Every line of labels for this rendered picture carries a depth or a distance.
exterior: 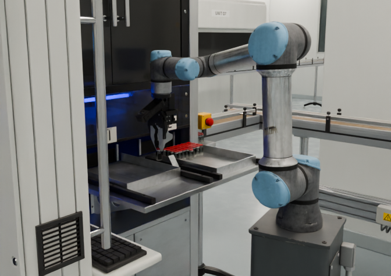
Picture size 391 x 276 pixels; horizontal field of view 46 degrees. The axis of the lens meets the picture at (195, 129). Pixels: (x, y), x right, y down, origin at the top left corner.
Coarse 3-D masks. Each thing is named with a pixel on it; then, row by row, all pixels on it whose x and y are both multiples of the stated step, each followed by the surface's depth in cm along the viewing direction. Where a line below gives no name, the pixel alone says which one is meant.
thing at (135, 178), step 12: (132, 156) 191; (96, 168) 184; (120, 168) 184; (132, 168) 184; (144, 168) 184; (156, 168) 182; (168, 168) 178; (120, 180) 169; (132, 180) 169; (144, 180) 160; (156, 180) 165; (168, 180) 170
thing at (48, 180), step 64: (0, 0) 87; (64, 0) 96; (0, 64) 90; (64, 64) 98; (0, 128) 94; (64, 128) 100; (0, 192) 99; (64, 192) 102; (0, 256) 103; (64, 256) 104
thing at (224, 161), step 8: (208, 152) 208; (216, 152) 205; (224, 152) 202; (232, 152) 199; (240, 152) 196; (168, 160) 189; (176, 160) 186; (184, 160) 183; (192, 160) 196; (200, 160) 196; (208, 160) 196; (216, 160) 196; (224, 160) 196; (232, 160) 196; (240, 160) 184; (248, 160) 188; (200, 168) 178; (208, 168) 175; (216, 168) 173; (224, 168) 176; (232, 168) 180; (240, 168) 184
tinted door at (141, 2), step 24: (120, 0) 176; (144, 0) 185; (168, 0) 195; (120, 24) 178; (144, 24) 187; (168, 24) 197; (120, 48) 179; (144, 48) 189; (168, 48) 199; (120, 72) 181; (144, 72) 190
